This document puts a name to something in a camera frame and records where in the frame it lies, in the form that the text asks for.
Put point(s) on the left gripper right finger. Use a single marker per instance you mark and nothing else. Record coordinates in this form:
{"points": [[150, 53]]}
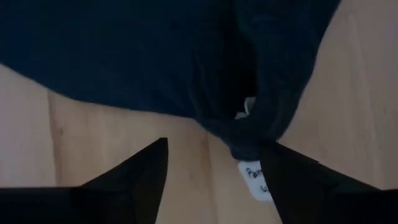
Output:
{"points": [[304, 193]]}

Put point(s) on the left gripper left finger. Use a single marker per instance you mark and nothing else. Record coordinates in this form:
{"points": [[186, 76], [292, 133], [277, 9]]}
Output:
{"points": [[118, 196]]}

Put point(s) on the navy blue garment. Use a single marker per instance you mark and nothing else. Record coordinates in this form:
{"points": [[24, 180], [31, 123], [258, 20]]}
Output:
{"points": [[140, 46]]}

